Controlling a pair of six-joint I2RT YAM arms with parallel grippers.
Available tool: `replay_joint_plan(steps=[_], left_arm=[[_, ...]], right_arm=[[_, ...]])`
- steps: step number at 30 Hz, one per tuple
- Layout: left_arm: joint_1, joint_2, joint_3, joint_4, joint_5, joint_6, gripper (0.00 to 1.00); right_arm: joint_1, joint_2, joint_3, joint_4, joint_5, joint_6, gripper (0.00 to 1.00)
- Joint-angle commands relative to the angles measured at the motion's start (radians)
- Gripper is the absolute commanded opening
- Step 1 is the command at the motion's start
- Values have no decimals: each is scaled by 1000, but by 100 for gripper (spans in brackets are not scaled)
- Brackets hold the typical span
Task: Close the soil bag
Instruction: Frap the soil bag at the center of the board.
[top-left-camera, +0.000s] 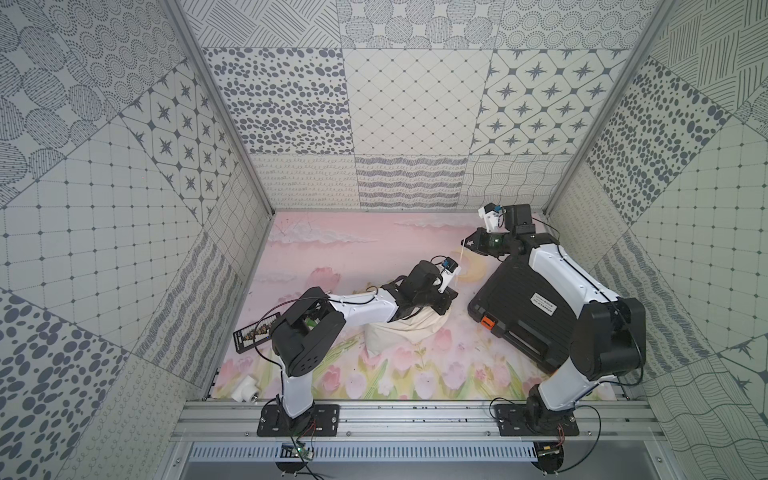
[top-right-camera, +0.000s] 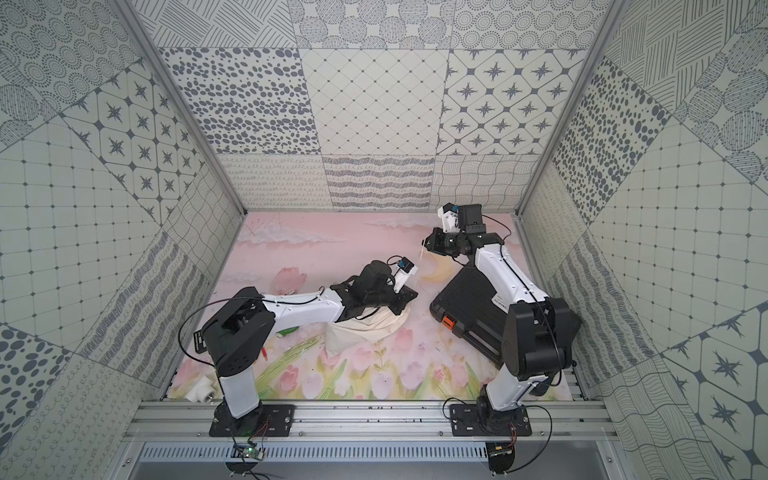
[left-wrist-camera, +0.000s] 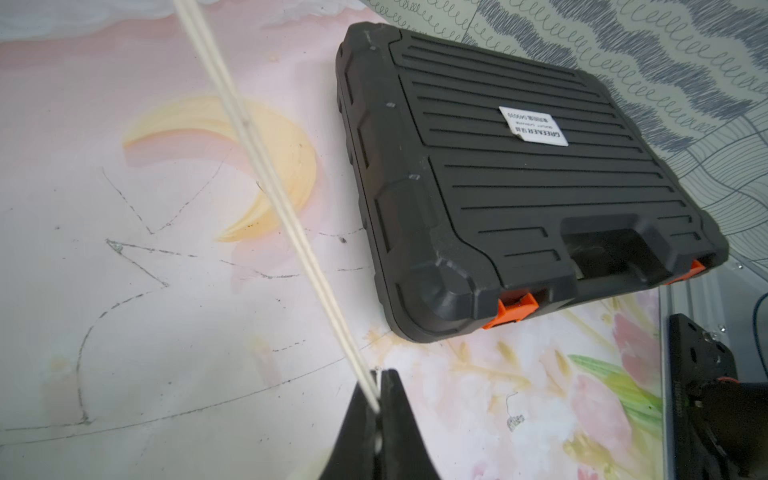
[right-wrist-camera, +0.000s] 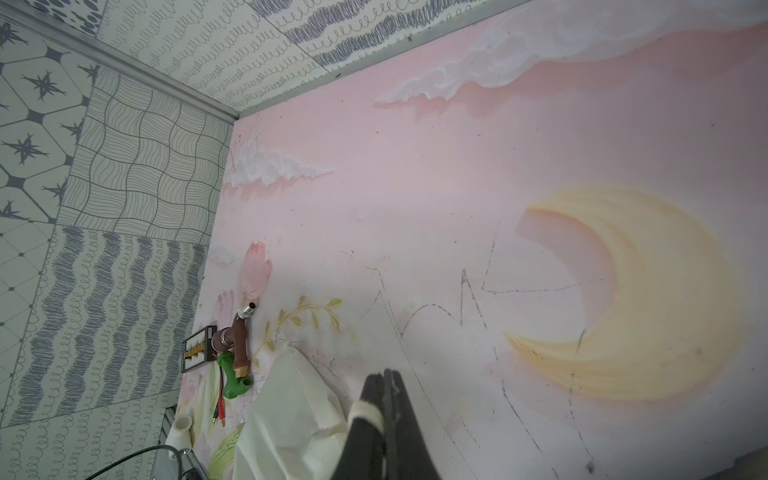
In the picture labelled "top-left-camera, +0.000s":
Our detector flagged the cream cloth soil bag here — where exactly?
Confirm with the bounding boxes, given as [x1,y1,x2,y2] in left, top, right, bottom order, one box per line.
[363,308,450,357]

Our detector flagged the white pipe elbow fitting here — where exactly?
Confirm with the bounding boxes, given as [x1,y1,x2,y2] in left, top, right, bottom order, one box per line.
[230,375,260,403]

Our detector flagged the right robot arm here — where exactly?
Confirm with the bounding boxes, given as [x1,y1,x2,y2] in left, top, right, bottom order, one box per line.
[462,203,646,435]

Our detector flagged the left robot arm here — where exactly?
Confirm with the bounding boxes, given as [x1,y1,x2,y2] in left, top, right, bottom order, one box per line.
[269,257,460,420]

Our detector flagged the black plastic tool case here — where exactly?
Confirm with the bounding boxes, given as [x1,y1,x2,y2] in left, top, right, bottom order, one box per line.
[466,254,625,376]

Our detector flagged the small circuit board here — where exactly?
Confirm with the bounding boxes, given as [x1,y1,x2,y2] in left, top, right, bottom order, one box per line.
[280,443,314,462]

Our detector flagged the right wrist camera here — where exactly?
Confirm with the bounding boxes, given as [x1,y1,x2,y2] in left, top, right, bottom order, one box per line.
[478,203,505,233]

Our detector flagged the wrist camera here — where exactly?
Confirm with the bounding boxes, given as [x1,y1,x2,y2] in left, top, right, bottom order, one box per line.
[478,203,505,233]
[439,257,461,293]

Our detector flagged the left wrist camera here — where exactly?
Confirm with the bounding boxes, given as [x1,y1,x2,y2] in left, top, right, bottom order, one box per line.
[439,257,461,293]

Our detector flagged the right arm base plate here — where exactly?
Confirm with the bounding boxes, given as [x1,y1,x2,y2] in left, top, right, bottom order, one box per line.
[492,403,580,437]

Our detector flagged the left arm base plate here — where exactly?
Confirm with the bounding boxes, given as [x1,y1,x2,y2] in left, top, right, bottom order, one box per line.
[257,402,340,439]

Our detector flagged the aluminium rail frame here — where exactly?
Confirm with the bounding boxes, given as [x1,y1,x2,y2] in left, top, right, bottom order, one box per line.
[170,400,664,442]

